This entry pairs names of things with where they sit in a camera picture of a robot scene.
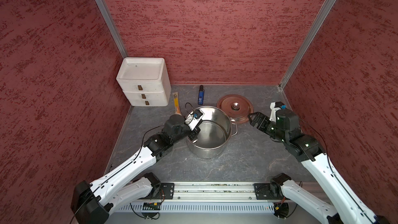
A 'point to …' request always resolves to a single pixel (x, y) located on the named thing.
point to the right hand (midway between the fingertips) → (252, 121)
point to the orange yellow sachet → (177, 109)
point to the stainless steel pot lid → (238, 106)
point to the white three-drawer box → (145, 81)
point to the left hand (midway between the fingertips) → (199, 122)
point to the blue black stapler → (201, 95)
